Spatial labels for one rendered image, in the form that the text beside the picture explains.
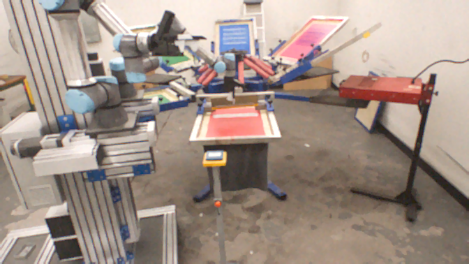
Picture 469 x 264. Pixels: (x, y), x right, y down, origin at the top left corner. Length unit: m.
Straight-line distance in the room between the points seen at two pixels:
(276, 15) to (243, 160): 4.74
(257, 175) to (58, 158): 1.25
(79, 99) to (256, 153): 1.17
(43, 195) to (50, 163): 0.45
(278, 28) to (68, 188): 5.33
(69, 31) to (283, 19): 5.46
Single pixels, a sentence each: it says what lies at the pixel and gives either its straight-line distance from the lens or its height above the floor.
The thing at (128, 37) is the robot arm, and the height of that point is 1.68.
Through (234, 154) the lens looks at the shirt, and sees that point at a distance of 2.11.
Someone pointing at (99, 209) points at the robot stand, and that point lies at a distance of 2.10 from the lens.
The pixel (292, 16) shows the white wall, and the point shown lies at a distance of 6.61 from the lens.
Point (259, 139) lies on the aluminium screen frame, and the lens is 1.97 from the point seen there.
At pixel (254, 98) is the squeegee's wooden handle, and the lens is 2.33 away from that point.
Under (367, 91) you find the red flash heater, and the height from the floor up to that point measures 1.09.
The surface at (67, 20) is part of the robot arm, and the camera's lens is 1.45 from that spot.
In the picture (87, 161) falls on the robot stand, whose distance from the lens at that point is 1.58.
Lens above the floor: 1.80
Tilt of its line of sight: 24 degrees down
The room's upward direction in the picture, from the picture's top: 3 degrees counter-clockwise
